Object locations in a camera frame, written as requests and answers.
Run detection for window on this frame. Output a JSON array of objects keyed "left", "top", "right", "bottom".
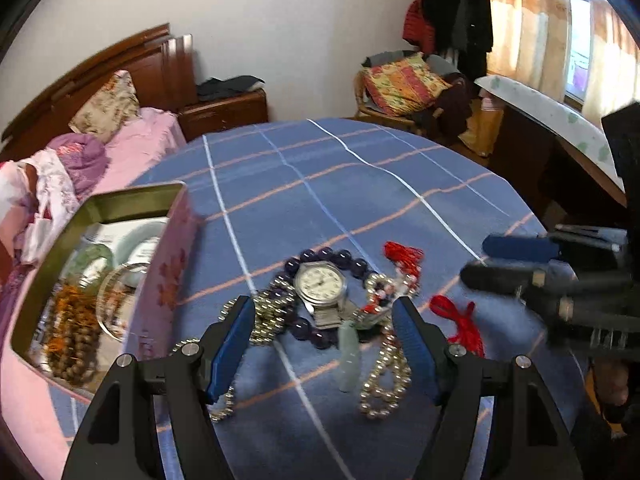
[{"left": 565, "top": 0, "right": 596, "bottom": 106}]

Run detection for floral pillow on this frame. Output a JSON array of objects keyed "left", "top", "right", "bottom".
[{"left": 68, "top": 70, "right": 141, "bottom": 143}]

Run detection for rattan chair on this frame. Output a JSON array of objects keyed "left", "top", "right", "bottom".
[{"left": 354, "top": 50, "right": 471, "bottom": 136}]

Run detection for black hanging coat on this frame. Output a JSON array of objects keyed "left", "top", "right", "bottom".
[{"left": 422, "top": 0, "right": 495, "bottom": 78}]

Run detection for purple bead bracelet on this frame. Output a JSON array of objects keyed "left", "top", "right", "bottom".
[{"left": 270, "top": 247, "right": 373, "bottom": 348}]

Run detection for orange patterned curtain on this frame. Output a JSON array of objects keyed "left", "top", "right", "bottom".
[{"left": 472, "top": 0, "right": 640, "bottom": 116}]

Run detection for white floral cloth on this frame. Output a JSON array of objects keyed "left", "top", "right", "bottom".
[{"left": 0, "top": 155, "right": 81, "bottom": 266}]

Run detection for pearl necklace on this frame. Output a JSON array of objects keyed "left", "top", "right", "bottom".
[{"left": 357, "top": 275, "right": 416, "bottom": 421}]

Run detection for wooden bed with pink sheet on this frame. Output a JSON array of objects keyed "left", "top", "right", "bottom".
[{"left": 0, "top": 22, "right": 196, "bottom": 480}]

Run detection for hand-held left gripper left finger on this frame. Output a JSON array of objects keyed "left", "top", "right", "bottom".
[{"left": 60, "top": 295, "right": 257, "bottom": 480}]

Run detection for purple blanket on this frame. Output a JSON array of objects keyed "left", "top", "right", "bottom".
[{"left": 47, "top": 132, "right": 111, "bottom": 198}]

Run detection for colourful patterned cushion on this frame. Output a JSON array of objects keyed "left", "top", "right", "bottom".
[{"left": 362, "top": 52, "right": 451, "bottom": 116}]

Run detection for silver bead chain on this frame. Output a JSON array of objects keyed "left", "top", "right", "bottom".
[{"left": 172, "top": 292, "right": 291, "bottom": 423}]

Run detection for silver wristwatch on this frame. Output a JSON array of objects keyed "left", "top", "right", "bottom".
[{"left": 292, "top": 260, "right": 353, "bottom": 331}]

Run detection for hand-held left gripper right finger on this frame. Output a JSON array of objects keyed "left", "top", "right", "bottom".
[{"left": 391, "top": 296, "right": 586, "bottom": 480}]

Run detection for dark folded clothes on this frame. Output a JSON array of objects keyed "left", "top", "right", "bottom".
[{"left": 196, "top": 75, "right": 266, "bottom": 102}]

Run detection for maroon garment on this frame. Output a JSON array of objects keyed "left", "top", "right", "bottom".
[{"left": 415, "top": 72, "right": 481, "bottom": 143}]

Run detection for blue plaid tablecloth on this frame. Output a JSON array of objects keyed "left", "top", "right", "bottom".
[{"left": 50, "top": 117, "right": 596, "bottom": 480}]

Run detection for wooden nightstand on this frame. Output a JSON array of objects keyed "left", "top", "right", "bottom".
[{"left": 177, "top": 87, "right": 269, "bottom": 143}]

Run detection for wooden bead bracelet orange tassels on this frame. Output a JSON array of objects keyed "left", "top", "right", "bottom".
[{"left": 35, "top": 282, "right": 103, "bottom": 386}]

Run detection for red hanging garment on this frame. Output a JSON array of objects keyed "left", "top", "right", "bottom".
[{"left": 402, "top": 0, "right": 436, "bottom": 48}]

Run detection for pink tin box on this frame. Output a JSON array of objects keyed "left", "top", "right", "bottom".
[{"left": 9, "top": 181, "right": 203, "bottom": 403}]

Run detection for red white bead bracelet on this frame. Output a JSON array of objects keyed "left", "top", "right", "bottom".
[{"left": 357, "top": 280, "right": 421, "bottom": 331}]

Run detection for green jade bangle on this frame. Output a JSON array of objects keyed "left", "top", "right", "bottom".
[{"left": 67, "top": 244, "right": 117, "bottom": 288}]

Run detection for white floral board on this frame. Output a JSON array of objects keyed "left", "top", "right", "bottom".
[{"left": 474, "top": 75, "right": 628, "bottom": 193}]

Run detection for pink patchwork quilt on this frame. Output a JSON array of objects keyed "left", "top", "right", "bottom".
[{"left": 0, "top": 160, "right": 51, "bottom": 341}]

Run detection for red string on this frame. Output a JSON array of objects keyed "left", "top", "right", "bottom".
[{"left": 430, "top": 294, "right": 486, "bottom": 358}]

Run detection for grey garment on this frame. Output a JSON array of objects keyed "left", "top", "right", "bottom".
[{"left": 367, "top": 50, "right": 458, "bottom": 78}]

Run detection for yellow paper bag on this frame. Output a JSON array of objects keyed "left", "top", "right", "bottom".
[{"left": 457, "top": 97, "right": 503, "bottom": 158}]

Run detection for red tassel cord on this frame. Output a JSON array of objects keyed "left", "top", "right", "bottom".
[{"left": 382, "top": 241, "right": 426, "bottom": 278}]

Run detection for dark wooden desk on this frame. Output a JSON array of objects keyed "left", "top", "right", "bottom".
[{"left": 487, "top": 105, "right": 628, "bottom": 241}]

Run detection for silver bangle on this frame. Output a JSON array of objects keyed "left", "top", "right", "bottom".
[{"left": 96, "top": 272, "right": 151, "bottom": 343}]

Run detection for person's right hand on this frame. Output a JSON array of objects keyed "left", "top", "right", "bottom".
[{"left": 592, "top": 359, "right": 632, "bottom": 408}]

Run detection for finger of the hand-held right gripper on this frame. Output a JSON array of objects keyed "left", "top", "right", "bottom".
[
  {"left": 459, "top": 262, "right": 551, "bottom": 296},
  {"left": 481, "top": 232, "right": 566, "bottom": 264}
]

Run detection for pale jade pendant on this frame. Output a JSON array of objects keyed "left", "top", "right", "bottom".
[{"left": 337, "top": 322, "right": 362, "bottom": 393}]

